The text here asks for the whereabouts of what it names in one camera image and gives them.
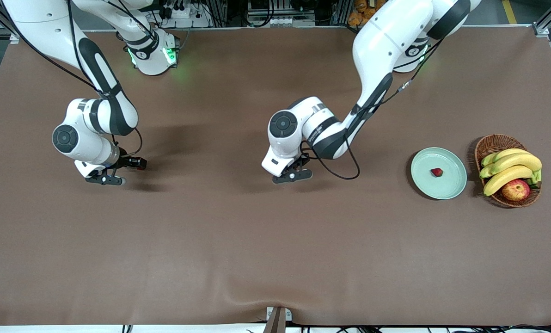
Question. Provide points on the orange bread bun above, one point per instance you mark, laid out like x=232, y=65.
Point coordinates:
x=354, y=18
x=361, y=4

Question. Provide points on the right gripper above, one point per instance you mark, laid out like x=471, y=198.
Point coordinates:
x=126, y=162

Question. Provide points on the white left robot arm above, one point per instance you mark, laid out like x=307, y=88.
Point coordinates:
x=386, y=46

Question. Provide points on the red yellow apple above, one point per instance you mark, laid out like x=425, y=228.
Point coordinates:
x=516, y=190

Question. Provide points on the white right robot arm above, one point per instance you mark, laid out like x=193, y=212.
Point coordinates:
x=35, y=18

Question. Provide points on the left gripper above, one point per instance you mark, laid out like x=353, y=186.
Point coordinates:
x=303, y=161

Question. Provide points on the electronics unit with connectors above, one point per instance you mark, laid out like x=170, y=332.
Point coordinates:
x=280, y=21

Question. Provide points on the large table cover mat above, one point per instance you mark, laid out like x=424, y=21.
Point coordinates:
x=275, y=254

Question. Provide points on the brown wicker basket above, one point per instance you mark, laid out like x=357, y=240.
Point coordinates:
x=492, y=143

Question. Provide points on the light green round plate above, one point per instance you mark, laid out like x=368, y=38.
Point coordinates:
x=437, y=187

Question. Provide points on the metal bracket with pole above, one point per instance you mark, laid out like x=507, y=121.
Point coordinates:
x=278, y=321

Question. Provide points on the white power strip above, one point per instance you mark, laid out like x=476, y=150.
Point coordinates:
x=185, y=11

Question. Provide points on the yellow banana bunch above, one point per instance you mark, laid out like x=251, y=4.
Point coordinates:
x=518, y=162

